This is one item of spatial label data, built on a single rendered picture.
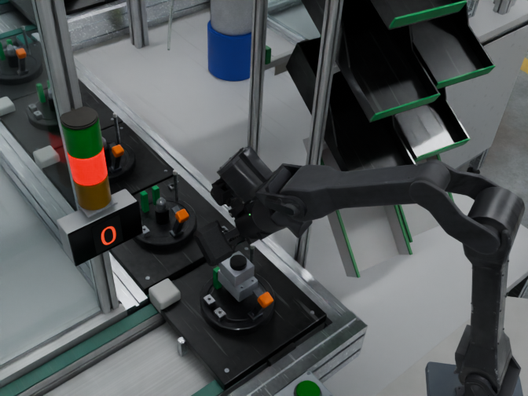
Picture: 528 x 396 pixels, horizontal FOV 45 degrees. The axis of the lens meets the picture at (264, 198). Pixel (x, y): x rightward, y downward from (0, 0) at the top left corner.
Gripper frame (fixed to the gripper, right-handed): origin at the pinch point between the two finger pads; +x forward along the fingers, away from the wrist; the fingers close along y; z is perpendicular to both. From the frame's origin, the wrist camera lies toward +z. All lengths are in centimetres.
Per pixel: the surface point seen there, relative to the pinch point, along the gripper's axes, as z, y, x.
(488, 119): -14, -173, 91
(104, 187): 15.0, 18.0, -4.6
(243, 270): -6.9, 0.3, 5.1
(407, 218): -15.3, -39.1, 7.1
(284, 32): 48, -86, 74
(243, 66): 40, -59, 64
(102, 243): 8.3, 20.1, 3.4
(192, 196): 10.3, -10.4, 33.3
